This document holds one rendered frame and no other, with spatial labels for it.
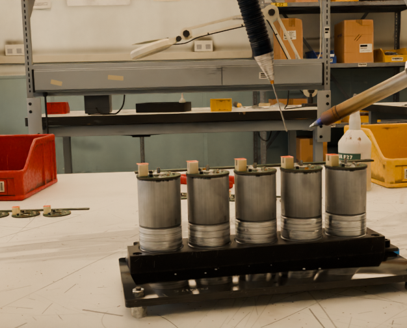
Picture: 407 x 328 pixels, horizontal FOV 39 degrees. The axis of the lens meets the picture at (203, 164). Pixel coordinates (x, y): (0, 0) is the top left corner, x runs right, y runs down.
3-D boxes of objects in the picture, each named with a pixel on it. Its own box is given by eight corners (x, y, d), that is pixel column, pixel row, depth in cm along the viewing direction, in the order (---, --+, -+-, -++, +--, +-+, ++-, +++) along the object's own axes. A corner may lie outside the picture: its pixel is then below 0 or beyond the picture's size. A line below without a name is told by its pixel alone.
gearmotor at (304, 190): (328, 254, 34) (329, 166, 33) (288, 257, 33) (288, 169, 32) (313, 243, 36) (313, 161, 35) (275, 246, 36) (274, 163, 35)
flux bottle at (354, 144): (335, 187, 62) (335, 94, 61) (366, 186, 62) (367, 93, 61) (341, 192, 59) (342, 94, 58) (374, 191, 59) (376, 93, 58)
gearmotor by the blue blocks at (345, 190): (373, 250, 34) (374, 164, 33) (334, 254, 34) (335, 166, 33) (355, 240, 37) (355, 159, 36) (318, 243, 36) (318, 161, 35)
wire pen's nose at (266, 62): (258, 83, 32) (249, 57, 31) (274, 77, 32) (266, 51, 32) (268, 82, 31) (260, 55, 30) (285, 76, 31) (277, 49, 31)
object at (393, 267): (367, 254, 37) (368, 237, 37) (431, 292, 30) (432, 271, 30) (119, 275, 34) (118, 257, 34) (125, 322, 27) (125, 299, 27)
